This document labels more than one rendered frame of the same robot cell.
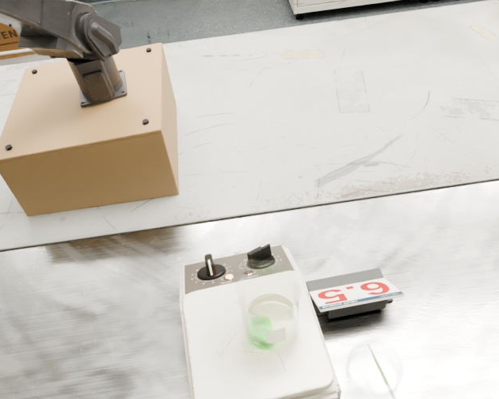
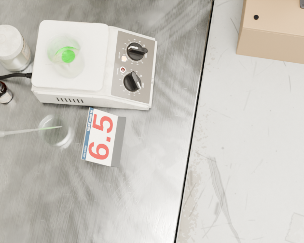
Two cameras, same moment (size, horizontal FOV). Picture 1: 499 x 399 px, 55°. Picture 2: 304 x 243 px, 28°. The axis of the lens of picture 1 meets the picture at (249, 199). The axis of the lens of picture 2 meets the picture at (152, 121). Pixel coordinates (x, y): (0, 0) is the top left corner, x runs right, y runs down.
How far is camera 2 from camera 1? 0.76 m
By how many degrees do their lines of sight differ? 50
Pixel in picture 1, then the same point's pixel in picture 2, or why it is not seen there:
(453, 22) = not seen: outside the picture
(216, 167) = (257, 87)
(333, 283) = (118, 133)
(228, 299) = (96, 47)
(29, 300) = not seen: outside the picture
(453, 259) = (108, 219)
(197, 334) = (81, 27)
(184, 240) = (189, 50)
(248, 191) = (220, 104)
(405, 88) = not seen: outside the picture
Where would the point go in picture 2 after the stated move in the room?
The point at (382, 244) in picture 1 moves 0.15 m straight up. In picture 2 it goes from (137, 179) to (131, 162)
